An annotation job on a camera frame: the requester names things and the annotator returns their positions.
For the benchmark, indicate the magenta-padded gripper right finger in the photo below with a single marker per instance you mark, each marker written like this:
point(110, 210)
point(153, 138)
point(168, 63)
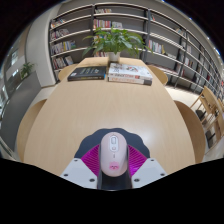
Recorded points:
point(148, 171)

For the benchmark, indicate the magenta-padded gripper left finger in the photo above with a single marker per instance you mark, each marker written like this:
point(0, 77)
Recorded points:
point(78, 171)

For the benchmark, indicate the pink computer mouse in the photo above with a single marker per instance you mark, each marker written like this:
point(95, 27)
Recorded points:
point(114, 153)

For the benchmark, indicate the dark cartoon-face mouse pad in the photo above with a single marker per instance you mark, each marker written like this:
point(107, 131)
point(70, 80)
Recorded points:
point(90, 143)

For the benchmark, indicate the curved wooden chair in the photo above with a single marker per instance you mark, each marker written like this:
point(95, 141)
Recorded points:
point(66, 72)
point(191, 133)
point(159, 75)
point(28, 130)

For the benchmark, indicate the group of wooden slatted chairs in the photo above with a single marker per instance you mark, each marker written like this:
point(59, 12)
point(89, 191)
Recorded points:
point(210, 113)

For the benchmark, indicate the white book with red spine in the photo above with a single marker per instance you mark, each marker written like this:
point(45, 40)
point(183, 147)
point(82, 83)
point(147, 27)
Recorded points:
point(128, 80)

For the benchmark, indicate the black book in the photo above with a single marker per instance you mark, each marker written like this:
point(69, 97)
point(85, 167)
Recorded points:
point(87, 73)

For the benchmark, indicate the white illustrated book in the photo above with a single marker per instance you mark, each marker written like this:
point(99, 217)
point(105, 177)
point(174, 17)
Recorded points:
point(130, 70)

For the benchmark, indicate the small green floor plant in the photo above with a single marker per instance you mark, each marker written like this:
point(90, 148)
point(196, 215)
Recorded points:
point(26, 70)

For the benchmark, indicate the green potted plant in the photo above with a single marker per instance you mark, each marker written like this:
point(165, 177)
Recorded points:
point(115, 41)

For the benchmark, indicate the grey bookshelf unit with books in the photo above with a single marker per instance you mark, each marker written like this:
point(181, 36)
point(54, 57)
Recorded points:
point(166, 36)

